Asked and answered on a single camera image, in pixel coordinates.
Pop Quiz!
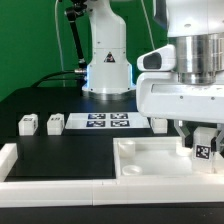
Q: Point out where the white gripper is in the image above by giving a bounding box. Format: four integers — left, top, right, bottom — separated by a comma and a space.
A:
136, 44, 224, 153

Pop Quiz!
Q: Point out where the white square tabletop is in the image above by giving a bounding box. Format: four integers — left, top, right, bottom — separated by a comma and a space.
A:
113, 137, 224, 177

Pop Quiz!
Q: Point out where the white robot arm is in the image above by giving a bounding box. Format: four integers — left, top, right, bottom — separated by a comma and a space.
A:
83, 0, 224, 151

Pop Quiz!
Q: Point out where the white U-shaped obstacle fence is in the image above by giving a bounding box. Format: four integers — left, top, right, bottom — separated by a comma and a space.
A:
0, 143, 224, 208

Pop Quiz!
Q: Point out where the white sheet with tags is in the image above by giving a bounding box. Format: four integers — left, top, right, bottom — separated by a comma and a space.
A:
65, 112, 150, 130

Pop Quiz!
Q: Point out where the black cable on table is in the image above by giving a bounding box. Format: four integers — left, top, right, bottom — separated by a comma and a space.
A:
31, 68, 88, 88

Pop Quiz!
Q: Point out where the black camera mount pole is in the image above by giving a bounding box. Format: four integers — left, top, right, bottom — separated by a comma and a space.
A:
65, 0, 87, 69

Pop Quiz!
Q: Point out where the white hanging cable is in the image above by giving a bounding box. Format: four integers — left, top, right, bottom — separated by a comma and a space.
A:
54, 0, 66, 88

